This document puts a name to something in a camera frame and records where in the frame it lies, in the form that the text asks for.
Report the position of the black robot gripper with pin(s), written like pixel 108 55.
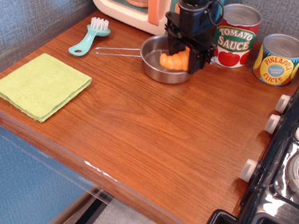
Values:
pixel 191 26

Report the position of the orange plastic toy croissant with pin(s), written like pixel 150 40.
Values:
pixel 177 62

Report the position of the small stainless steel pot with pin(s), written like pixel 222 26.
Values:
pixel 149 53

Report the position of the tomato sauce toy can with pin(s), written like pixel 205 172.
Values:
pixel 236 34

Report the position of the teal toy microwave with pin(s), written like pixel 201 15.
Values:
pixel 151 19

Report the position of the teal toy dish brush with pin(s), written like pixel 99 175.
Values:
pixel 98 27

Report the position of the pineapple slices toy can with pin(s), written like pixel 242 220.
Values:
pixel 278 60

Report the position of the white stove knob upper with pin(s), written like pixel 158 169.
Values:
pixel 282 103

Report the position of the white stove knob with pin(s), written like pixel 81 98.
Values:
pixel 272 123
pixel 282 103
pixel 248 170

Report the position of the white stove knob middle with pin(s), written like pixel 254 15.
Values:
pixel 272 123

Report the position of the white stove knob lower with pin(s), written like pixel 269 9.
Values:
pixel 248 170

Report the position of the green folded cloth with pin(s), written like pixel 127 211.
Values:
pixel 42 86

